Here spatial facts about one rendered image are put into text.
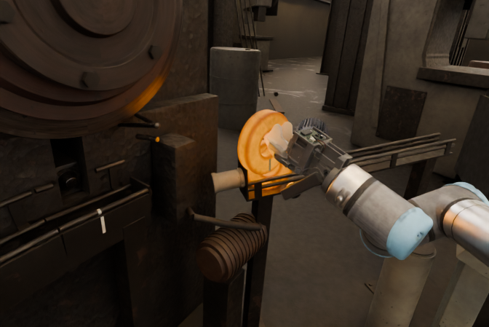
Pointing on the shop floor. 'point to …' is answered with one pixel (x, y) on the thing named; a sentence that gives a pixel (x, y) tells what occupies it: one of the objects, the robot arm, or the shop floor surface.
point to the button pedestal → (463, 292)
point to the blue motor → (313, 125)
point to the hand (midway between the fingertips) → (266, 135)
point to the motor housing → (226, 270)
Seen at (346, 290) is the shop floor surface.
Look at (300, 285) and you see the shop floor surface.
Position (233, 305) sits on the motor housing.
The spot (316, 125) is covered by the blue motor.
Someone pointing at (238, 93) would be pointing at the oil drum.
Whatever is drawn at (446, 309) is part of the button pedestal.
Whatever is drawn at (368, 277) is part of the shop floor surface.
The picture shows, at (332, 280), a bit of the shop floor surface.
